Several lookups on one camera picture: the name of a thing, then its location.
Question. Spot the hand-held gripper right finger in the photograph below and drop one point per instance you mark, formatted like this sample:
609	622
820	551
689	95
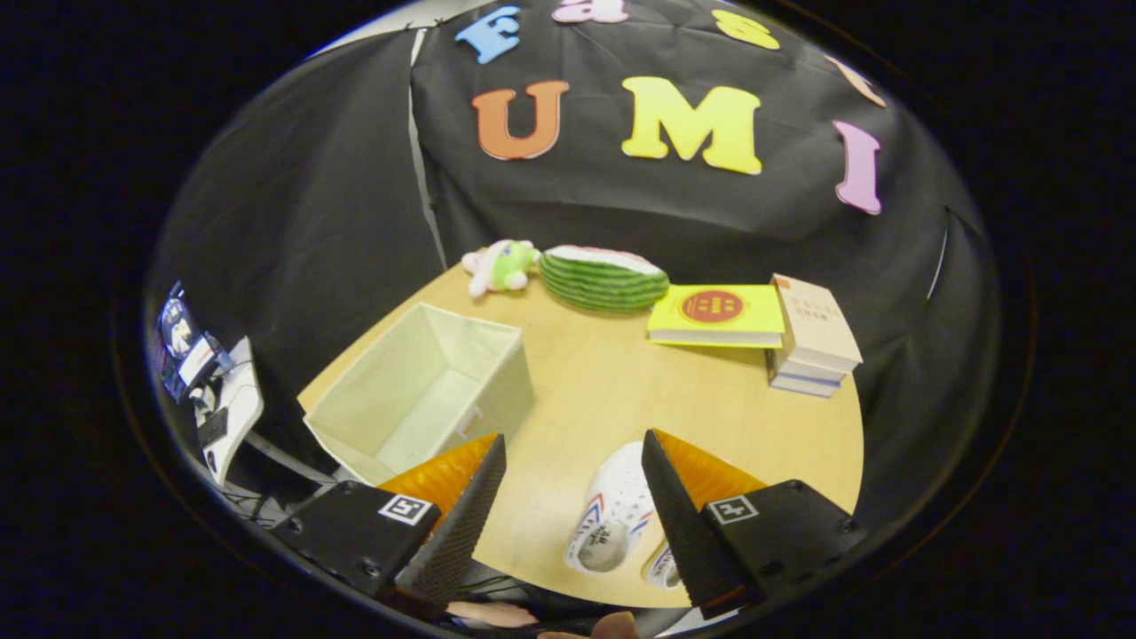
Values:
688	532

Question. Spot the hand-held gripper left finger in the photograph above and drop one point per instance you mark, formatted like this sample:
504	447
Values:
457	532

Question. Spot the white shoe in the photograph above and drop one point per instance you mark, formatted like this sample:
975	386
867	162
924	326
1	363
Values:
661	568
612	506

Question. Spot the beige fabric storage box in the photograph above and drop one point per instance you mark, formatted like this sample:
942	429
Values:
426	399

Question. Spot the grey blue book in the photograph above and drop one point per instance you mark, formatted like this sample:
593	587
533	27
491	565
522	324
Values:
799	386

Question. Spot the white book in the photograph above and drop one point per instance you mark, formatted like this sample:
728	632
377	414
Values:
803	368

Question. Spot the yellow book with red circle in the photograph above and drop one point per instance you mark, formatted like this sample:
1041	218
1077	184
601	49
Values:
714	311

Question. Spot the beige book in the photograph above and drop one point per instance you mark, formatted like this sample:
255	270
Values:
816	324

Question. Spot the watermelon slice plush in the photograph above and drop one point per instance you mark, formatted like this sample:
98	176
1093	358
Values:
603	280

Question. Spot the pink and green plush toy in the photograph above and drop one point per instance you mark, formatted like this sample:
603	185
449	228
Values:
501	266

